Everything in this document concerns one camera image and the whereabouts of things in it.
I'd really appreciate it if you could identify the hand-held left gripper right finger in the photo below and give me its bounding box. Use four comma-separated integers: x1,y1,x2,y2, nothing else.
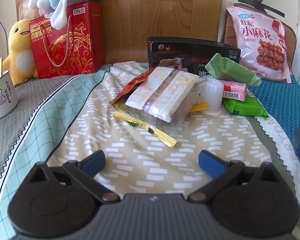
187,150,278,203

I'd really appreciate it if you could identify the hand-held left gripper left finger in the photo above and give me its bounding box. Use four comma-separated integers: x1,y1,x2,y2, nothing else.
27,150,121,203

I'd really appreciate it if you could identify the bright green snack packet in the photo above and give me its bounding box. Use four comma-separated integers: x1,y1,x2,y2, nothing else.
224,92,269,118

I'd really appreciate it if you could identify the small pink snack box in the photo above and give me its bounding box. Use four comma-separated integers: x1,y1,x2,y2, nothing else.
219,79,248,102

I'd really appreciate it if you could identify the red snack packet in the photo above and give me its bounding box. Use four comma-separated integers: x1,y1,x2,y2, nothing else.
109,68,155,105

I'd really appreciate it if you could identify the black cardboard box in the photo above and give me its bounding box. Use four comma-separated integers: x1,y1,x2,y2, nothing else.
147,37,241,77

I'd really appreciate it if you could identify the blue patterned sheet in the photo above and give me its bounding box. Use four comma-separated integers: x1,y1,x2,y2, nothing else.
249,74,300,161

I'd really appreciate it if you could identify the patterned beige and teal quilt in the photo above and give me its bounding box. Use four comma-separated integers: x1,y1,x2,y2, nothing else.
0,61,300,240

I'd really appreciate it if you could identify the yellow snack packet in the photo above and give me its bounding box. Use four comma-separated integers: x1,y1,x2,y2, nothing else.
189,102,211,113

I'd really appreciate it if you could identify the gold-edged clear wrapper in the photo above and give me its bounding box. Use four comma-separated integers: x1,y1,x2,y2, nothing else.
113,105,177,148

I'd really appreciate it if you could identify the white jelly cup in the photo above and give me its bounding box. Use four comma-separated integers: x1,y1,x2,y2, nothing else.
202,78,225,116

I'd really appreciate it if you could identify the clear packet of brown cakes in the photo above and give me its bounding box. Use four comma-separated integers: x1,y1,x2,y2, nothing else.
125,66,203,128

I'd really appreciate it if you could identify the pale green wafer packet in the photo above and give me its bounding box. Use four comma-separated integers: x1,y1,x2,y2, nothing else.
205,53,262,87

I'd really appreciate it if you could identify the brown cushion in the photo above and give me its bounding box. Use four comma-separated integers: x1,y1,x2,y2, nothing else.
221,3,297,75

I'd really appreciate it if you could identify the large pink snack bag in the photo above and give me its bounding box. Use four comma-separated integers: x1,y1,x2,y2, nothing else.
226,2,292,84

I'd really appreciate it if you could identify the white printed mug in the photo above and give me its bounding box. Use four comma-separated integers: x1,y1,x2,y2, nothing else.
0,70,19,119

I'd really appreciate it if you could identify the red gift box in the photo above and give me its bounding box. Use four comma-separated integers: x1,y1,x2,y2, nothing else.
29,1,105,78

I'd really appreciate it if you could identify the yellow duck plush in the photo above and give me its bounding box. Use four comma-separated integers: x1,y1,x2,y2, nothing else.
1,19,39,88

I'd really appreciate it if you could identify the black tape cross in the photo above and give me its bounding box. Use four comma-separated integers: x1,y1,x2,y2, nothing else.
238,0,287,18

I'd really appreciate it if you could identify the brown cardboard box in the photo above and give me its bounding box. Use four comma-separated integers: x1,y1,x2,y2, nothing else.
15,0,223,73

